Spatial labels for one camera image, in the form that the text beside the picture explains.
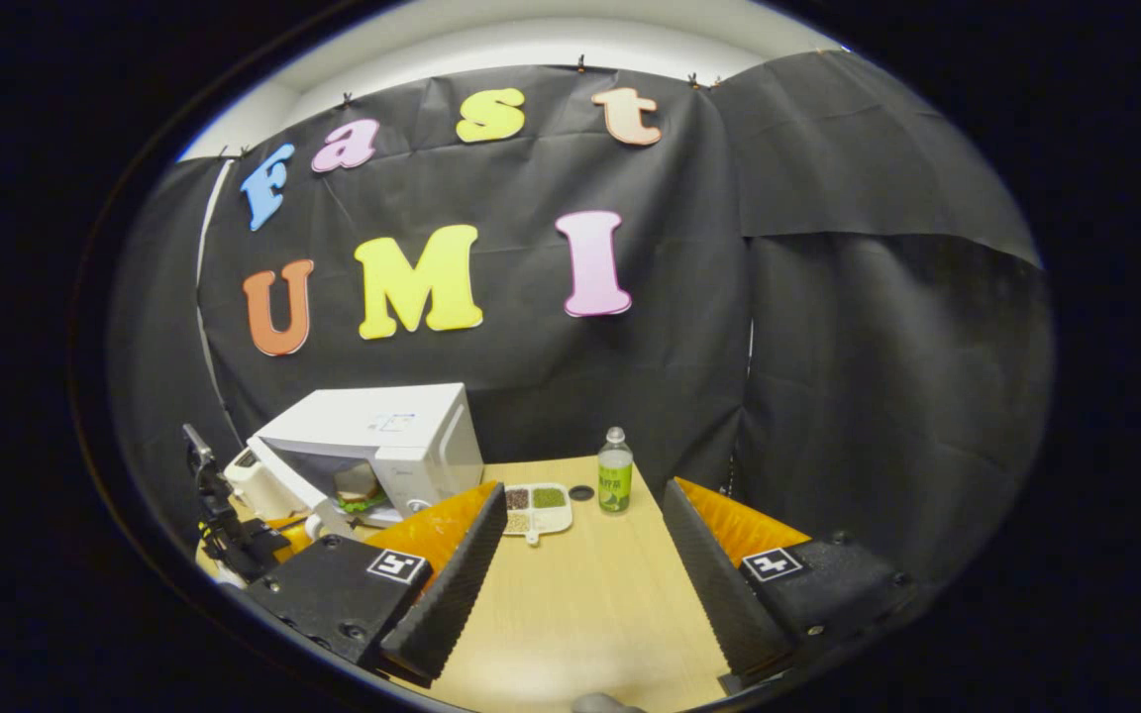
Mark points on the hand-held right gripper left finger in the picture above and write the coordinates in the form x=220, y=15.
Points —
x=452, y=584

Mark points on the green label drink bottle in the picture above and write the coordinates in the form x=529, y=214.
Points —
x=615, y=485

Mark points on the white microwave oven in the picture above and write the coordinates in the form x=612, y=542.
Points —
x=412, y=426

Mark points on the small black round cap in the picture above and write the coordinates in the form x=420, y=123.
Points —
x=581, y=492

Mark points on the white toaster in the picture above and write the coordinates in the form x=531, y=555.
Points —
x=252, y=485

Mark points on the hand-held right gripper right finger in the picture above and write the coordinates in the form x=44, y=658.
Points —
x=719, y=584

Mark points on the black backdrop cloth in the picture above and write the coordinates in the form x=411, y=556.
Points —
x=828, y=347

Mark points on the white divided grain dish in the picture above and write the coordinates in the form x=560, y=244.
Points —
x=536, y=505

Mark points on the lettuce sandwich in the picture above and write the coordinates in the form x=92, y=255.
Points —
x=358, y=485

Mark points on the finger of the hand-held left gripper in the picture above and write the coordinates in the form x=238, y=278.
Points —
x=298, y=545

